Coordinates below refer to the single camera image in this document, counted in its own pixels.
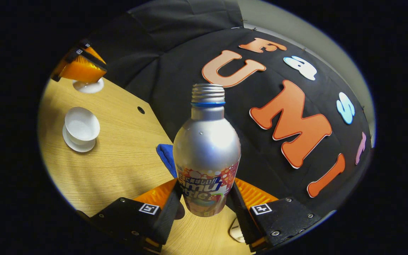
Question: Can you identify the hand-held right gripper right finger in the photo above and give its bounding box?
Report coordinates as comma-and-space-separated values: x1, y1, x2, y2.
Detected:
227, 177, 322, 249

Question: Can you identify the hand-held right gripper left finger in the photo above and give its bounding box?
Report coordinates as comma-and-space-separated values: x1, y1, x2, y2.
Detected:
89, 181, 184, 253

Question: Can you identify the white teacup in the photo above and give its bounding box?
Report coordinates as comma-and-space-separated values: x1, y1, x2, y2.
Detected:
64, 107, 101, 145

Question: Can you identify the silver water bottle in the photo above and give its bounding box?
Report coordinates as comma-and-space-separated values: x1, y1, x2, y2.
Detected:
173, 84, 242, 217

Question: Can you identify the white toaster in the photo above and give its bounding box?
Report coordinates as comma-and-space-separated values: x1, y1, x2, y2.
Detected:
229, 217, 246, 243

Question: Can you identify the blue towel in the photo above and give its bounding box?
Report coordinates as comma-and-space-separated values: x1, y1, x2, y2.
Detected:
156, 143, 178, 179

